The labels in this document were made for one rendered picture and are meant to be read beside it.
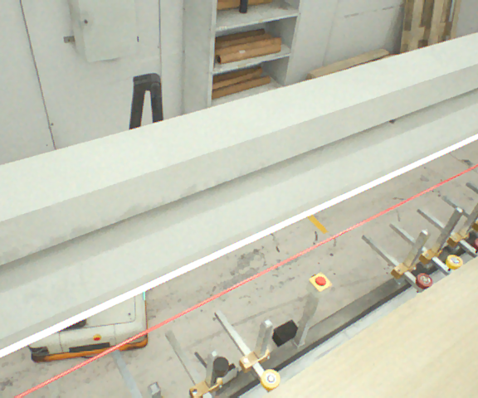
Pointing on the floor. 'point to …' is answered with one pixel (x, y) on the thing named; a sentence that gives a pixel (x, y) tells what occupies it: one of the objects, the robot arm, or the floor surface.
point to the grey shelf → (194, 50)
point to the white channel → (211, 147)
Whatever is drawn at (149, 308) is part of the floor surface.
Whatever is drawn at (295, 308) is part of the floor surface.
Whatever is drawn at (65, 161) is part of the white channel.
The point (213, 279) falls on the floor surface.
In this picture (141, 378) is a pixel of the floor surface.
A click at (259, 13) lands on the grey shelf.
